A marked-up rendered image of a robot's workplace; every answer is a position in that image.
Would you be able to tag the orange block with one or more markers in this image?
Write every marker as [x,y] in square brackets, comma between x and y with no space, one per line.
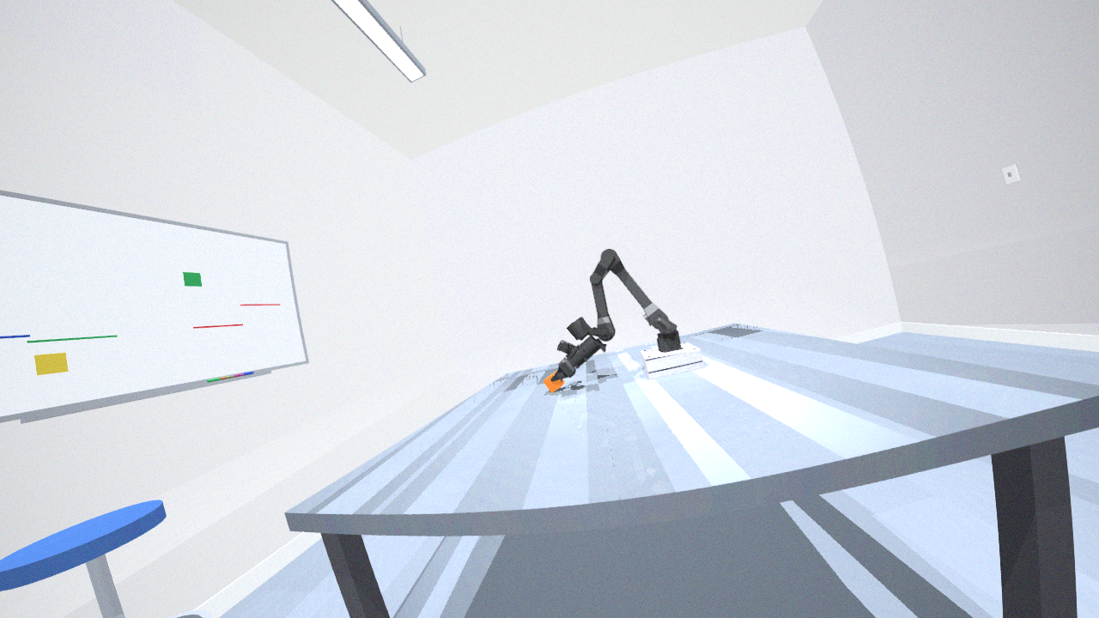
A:
[553,386]

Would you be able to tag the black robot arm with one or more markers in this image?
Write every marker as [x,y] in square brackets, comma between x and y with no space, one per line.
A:
[668,337]

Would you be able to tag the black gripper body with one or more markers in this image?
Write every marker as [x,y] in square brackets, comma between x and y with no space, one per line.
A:
[569,366]

